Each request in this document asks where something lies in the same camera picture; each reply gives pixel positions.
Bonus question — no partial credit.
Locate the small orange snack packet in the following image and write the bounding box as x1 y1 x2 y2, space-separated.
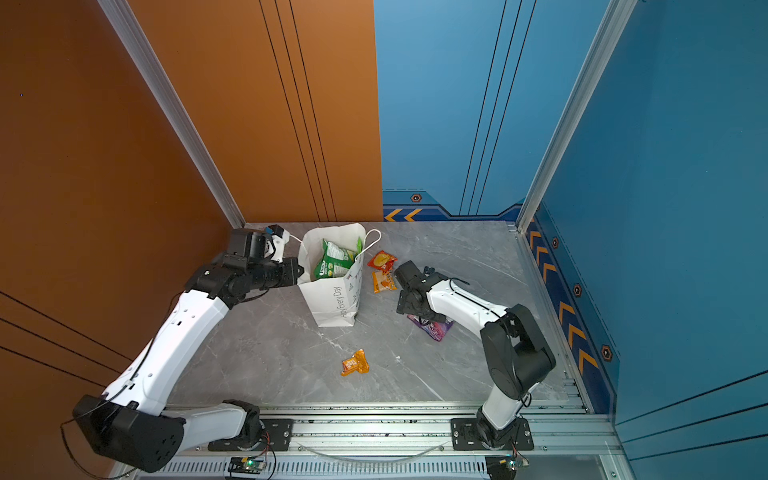
372 270 397 294

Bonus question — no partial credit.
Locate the purple white snack bag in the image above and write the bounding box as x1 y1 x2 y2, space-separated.
407 315 454 342

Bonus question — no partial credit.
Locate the red snack packet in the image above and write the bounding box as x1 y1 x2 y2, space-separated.
368 250 398 273

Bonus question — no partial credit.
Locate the small orange candy wrapper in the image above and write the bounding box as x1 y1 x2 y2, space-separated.
341 349 370 377

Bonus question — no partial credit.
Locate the white paper bag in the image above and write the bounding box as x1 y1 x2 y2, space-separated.
298 223 382 328

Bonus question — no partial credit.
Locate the green white snack bag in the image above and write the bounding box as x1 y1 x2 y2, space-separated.
313 239 358 280

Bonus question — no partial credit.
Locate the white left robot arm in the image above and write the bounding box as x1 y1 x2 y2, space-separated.
72 225 304 473

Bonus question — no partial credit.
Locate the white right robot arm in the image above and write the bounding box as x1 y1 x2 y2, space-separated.
394 261 556 451

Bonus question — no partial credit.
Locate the right green circuit board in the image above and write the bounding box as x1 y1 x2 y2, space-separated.
485 454 530 480

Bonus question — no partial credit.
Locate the green circuit board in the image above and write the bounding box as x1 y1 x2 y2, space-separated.
485 454 530 480
227 456 268 478

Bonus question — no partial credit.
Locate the left green circuit board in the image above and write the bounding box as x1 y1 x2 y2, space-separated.
227 456 268 478

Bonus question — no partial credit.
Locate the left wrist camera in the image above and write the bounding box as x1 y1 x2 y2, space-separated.
265 224 293 263

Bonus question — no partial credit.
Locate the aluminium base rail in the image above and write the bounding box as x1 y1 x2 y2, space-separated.
152 401 633 479

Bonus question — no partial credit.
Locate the left aluminium corner post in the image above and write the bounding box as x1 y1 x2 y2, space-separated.
98 0 246 228

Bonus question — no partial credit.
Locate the aluminium corner post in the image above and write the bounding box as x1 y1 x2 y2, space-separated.
98 0 246 228
516 0 637 234

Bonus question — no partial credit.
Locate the right aluminium corner post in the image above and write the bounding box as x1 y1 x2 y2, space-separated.
516 0 637 234

